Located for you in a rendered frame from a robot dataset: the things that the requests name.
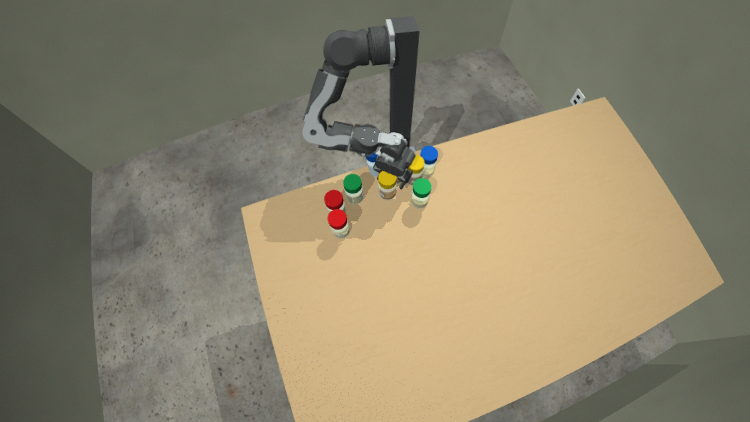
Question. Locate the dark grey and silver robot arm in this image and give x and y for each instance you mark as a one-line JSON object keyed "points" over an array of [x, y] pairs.
{"points": [[345, 50]]}

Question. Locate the green-capped bottle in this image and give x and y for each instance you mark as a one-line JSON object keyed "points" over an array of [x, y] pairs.
{"points": [[421, 189], [353, 189]]}

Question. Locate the yellow-capped bottle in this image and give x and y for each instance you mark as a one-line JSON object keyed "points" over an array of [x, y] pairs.
{"points": [[417, 167], [387, 186]]}

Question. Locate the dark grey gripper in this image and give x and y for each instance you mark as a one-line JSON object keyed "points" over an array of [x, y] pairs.
{"points": [[395, 167]]}

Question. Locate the bottle with dark blue cap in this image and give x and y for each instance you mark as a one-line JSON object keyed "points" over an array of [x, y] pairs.
{"points": [[370, 162]]}

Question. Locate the blue-capped bottle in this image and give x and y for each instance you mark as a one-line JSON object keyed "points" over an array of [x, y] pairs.
{"points": [[429, 154]]}

